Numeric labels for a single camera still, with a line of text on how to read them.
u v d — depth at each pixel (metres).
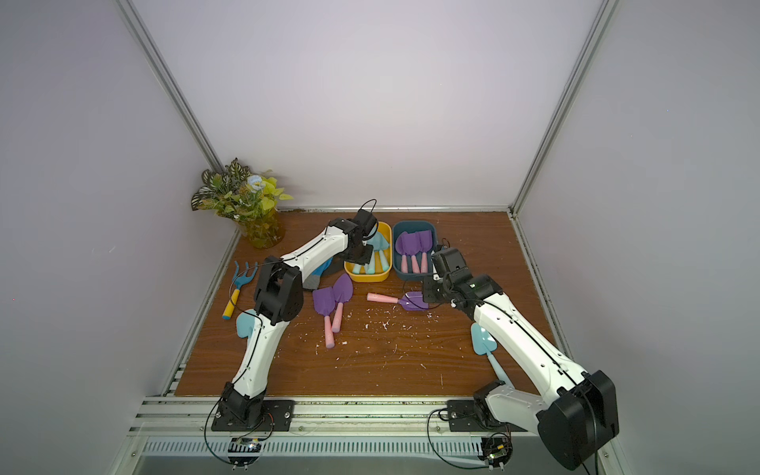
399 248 1.06
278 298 0.60
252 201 0.99
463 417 0.72
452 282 0.59
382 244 1.07
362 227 0.83
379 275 0.97
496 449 0.70
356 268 0.97
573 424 0.44
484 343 0.85
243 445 0.72
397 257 1.03
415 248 1.07
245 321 0.94
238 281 1.00
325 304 0.93
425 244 1.07
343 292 0.96
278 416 0.73
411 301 0.95
